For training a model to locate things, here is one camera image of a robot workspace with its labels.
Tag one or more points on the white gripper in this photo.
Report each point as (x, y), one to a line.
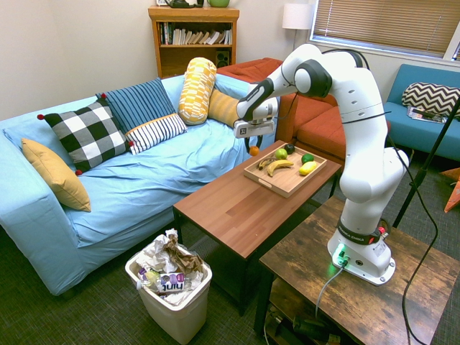
(255, 127)

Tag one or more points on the orange tangerine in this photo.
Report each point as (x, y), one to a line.
(254, 151)

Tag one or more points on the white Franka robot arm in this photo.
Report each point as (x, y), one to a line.
(359, 108)

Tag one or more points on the wooden serving tray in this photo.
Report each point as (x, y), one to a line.
(287, 183)

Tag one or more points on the brown spotted banana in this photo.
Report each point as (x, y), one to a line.
(266, 162)

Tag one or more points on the light green apple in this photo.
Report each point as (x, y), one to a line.
(281, 154)

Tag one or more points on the yellow banana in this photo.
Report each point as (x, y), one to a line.
(278, 166)

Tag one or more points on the dark avocado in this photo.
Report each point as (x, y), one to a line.
(290, 148)

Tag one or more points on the ochre striped pillow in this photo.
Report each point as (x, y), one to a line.
(223, 106)

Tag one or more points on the green lime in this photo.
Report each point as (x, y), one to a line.
(308, 158)

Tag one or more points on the yellow lemon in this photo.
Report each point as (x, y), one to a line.
(308, 167)

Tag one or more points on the orange ottoman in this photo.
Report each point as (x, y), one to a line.
(323, 133)

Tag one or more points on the orange sofa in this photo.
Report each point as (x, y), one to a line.
(240, 72)

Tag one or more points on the reddish wood coffee table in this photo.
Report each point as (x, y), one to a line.
(244, 219)

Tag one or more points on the yellow patterned bolster pillow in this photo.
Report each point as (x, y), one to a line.
(197, 90)

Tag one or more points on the small black speaker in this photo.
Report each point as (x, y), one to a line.
(223, 58)

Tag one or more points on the white navy striped pillow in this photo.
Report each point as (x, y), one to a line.
(156, 131)

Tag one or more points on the light blue sofa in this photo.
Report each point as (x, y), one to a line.
(143, 179)

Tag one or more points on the row of books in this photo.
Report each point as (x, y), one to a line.
(196, 37)

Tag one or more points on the blue striped pillow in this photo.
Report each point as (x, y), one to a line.
(138, 102)

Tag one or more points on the white shade floor lamp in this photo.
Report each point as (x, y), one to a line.
(297, 16)

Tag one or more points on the crumpled brown paper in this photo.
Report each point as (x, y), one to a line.
(183, 258)

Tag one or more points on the wooden bookshelf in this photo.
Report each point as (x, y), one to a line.
(194, 14)

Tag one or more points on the green vase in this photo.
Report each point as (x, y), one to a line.
(218, 3)

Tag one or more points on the crumpled white paper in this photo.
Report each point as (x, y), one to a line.
(154, 253)

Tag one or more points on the black object on bookshelf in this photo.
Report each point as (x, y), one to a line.
(183, 3)

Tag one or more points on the teal sofa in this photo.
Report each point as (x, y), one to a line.
(413, 134)

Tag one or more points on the hint water bottle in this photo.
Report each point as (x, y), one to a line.
(170, 282)

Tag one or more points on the black white checked pillow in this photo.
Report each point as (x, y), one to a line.
(86, 134)

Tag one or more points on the magazine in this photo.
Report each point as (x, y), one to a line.
(422, 115)

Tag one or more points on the black tripod stand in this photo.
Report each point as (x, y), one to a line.
(424, 169)

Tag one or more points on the brown window blinds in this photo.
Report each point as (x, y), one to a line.
(381, 18)

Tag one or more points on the black white chevron pillow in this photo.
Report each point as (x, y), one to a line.
(427, 97)

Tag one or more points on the white trash bin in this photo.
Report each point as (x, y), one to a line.
(179, 316)

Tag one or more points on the dark object under side table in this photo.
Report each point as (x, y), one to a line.
(312, 327)

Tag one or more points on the rustic dark wood side table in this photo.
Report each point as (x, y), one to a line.
(359, 305)

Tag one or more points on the mustard yellow pillow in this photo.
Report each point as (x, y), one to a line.
(57, 176)

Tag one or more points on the orange triangular object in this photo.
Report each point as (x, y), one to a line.
(453, 194)

